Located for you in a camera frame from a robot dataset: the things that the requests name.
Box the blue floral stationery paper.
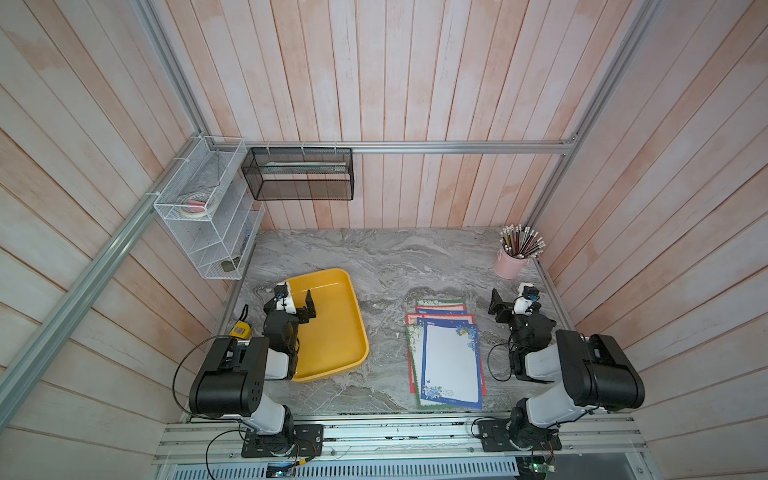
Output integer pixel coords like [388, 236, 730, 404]
[419, 319, 483, 410]
[415, 304, 467, 315]

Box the yellow plastic storage tray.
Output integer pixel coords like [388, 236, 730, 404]
[287, 268, 370, 383]

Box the green floral stationery paper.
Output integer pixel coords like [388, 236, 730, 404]
[406, 319, 455, 407]
[416, 298, 466, 308]

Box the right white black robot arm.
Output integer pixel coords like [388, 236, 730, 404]
[471, 284, 645, 452]

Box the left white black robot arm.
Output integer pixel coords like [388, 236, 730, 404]
[189, 283, 324, 465]

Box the yellow tape measure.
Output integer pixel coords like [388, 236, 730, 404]
[229, 304, 252, 340]

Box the pink pencil cup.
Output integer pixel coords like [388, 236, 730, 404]
[493, 248, 528, 280]

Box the bundle of pencils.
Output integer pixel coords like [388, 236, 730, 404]
[500, 225, 546, 259]

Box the tape roll on shelf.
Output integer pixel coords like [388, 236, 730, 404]
[178, 191, 218, 219]

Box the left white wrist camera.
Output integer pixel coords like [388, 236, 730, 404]
[271, 282, 296, 315]

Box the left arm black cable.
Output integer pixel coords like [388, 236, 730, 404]
[171, 332, 241, 415]

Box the white wire wall shelf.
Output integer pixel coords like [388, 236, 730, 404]
[154, 136, 264, 280]

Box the black mesh wall basket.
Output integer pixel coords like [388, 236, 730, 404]
[241, 146, 355, 202]

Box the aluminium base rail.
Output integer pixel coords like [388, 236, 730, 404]
[153, 412, 649, 465]

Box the horizontal aluminium frame bar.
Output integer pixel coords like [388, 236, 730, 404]
[210, 137, 575, 155]

